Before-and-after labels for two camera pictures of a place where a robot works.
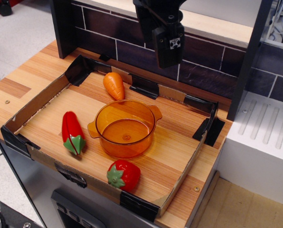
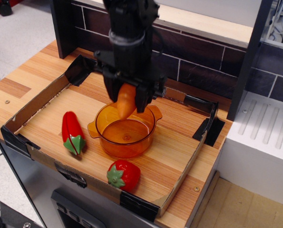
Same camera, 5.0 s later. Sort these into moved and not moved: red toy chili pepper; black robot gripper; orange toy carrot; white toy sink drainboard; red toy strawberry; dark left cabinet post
Moved: black robot gripper; orange toy carrot
Not moved: dark left cabinet post; red toy chili pepper; red toy strawberry; white toy sink drainboard
